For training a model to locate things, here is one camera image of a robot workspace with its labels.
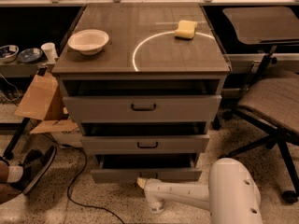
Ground grey bottom drawer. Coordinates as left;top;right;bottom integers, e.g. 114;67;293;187
91;154;202;183

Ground grey drawer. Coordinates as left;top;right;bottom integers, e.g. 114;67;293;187
91;154;202;183
81;134;209;155
64;95;221;123

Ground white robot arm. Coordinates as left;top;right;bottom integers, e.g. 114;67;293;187
137;158;263;224

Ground grey middle drawer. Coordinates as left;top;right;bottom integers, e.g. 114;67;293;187
81;134;209;155

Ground grey top drawer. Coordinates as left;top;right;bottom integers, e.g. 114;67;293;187
64;95;221;123

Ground grey drawer cabinet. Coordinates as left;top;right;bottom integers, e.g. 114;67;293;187
50;2;232;173

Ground black sneaker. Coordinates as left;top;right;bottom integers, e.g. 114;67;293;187
11;146;57;195

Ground brown cardboard box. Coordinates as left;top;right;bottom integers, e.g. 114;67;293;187
15;72;82;147

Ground person leg brown trousers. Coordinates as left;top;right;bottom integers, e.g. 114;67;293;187
0;161;23;203

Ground black stand leg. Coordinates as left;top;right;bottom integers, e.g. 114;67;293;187
0;118;29;160

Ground white bowl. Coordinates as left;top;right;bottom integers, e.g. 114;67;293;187
67;29;109;55

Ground black office chair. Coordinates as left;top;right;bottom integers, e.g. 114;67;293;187
223;7;299;203

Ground yellow sponge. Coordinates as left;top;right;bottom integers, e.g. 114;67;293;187
175;20;197;39

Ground white paper cup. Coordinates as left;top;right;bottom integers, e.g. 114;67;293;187
41;42;58;63

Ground grey side shelf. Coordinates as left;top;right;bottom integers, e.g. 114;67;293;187
0;59;54;78

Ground metal bowl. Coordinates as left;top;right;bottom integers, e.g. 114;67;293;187
0;45;19;63

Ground black floor cable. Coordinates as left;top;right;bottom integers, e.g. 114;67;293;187
40;131;126;224

